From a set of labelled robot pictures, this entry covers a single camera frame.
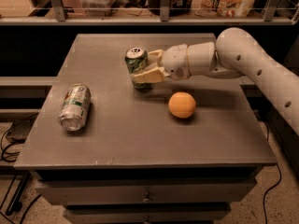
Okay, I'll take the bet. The black floor cables left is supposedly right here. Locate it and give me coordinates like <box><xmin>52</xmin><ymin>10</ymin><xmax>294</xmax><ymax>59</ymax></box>
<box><xmin>0</xmin><ymin>112</ymin><xmax>41</xmax><ymax>224</ymax></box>

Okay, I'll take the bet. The black power adapter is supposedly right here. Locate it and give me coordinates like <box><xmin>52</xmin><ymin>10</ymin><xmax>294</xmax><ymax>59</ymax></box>
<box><xmin>6</xmin><ymin>119</ymin><xmax>34</xmax><ymax>142</ymax></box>

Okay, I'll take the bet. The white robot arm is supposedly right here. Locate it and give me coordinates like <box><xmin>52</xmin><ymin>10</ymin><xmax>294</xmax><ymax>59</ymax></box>
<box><xmin>131</xmin><ymin>28</ymin><xmax>299</xmax><ymax>134</ymax></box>

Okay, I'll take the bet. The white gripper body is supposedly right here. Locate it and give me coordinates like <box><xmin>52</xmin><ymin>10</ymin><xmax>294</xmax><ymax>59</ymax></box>
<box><xmin>161</xmin><ymin>44</ymin><xmax>190</xmax><ymax>80</ymax></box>

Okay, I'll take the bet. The round drawer knob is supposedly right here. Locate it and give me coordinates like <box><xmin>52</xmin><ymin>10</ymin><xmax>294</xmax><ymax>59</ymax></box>
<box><xmin>143</xmin><ymin>192</ymin><xmax>152</xmax><ymax>203</ymax></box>

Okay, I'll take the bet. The printed snack bag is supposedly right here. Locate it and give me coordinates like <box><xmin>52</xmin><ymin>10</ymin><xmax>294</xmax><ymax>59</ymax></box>
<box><xmin>195</xmin><ymin>0</ymin><xmax>255</xmax><ymax>18</ymax></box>

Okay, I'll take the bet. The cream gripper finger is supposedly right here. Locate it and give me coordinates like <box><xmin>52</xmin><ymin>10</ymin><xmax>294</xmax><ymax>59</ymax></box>
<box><xmin>131</xmin><ymin>63</ymin><xmax>170</xmax><ymax>84</ymax></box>
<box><xmin>148</xmin><ymin>49</ymin><xmax>164</xmax><ymax>66</ymax></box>

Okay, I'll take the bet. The green soda can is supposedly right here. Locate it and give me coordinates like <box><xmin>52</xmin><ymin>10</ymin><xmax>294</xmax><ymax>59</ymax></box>
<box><xmin>124</xmin><ymin>47</ymin><xmax>151</xmax><ymax>90</ymax></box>

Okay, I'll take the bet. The clear plastic container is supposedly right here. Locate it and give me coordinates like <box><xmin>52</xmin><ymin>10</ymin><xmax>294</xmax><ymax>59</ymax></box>
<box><xmin>80</xmin><ymin>0</ymin><xmax>116</xmax><ymax>16</ymax></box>

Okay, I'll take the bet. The metal shelf rail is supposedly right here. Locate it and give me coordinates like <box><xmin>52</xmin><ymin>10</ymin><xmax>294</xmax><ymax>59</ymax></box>
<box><xmin>0</xmin><ymin>0</ymin><xmax>299</xmax><ymax>26</ymax></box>

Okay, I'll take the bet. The orange ball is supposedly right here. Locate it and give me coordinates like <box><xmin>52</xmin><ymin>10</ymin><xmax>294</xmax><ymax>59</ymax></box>
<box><xmin>168</xmin><ymin>92</ymin><xmax>196</xmax><ymax>119</ymax></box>

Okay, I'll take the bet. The black floor cable right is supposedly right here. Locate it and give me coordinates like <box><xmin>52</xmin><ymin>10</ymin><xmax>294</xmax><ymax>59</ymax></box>
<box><xmin>262</xmin><ymin>163</ymin><xmax>282</xmax><ymax>224</ymax></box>

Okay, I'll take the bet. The white 7up can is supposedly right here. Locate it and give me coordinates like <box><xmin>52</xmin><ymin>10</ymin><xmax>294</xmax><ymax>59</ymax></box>
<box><xmin>58</xmin><ymin>83</ymin><xmax>92</xmax><ymax>132</ymax></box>

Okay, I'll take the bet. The grey drawer cabinet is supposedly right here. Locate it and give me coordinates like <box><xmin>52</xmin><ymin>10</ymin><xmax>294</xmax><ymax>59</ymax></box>
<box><xmin>16</xmin><ymin>35</ymin><xmax>276</xmax><ymax>224</ymax></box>

